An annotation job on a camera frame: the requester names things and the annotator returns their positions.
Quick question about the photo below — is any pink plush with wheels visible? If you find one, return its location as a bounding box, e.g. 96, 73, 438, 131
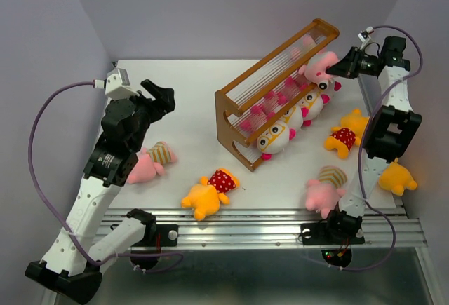
286, 35, 339, 90

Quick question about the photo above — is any white glasses plush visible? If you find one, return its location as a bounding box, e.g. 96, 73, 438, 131
262, 91, 309, 132
283, 76, 342, 126
239, 105, 296, 161

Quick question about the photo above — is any yellow bear plush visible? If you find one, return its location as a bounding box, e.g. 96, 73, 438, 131
181, 168, 240, 222
377, 158, 418, 196
323, 108, 368, 159

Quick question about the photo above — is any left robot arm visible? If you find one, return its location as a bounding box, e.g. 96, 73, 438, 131
25, 79, 175, 304

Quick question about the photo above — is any pink plush under left arm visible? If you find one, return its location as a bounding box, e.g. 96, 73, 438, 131
126, 141, 177, 184

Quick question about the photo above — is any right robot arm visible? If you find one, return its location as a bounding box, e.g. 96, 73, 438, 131
323, 36, 422, 244

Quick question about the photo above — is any wooden toy shelf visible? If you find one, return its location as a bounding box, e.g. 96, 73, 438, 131
215, 18, 340, 171

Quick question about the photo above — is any pink plush, front right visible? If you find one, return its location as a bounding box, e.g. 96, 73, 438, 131
304, 165, 347, 219

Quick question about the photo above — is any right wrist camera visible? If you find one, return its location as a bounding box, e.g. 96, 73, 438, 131
358, 27, 374, 45

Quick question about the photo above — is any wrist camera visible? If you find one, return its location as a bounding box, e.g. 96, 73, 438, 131
358, 27, 374, 45
93, 68, 139, 100

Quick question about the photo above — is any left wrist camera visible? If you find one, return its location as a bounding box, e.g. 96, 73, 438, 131
93, 68, 139, 100

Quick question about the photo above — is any aluminium rail frame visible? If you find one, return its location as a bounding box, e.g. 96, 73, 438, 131
80, 206, 429, 250

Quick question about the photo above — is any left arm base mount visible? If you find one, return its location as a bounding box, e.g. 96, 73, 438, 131
130, 224, 183, 274

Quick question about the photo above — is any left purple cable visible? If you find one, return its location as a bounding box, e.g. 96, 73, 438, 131
27, 80, 184, 274

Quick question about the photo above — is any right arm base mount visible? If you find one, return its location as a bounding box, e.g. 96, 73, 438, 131
298, 220, 365, 270

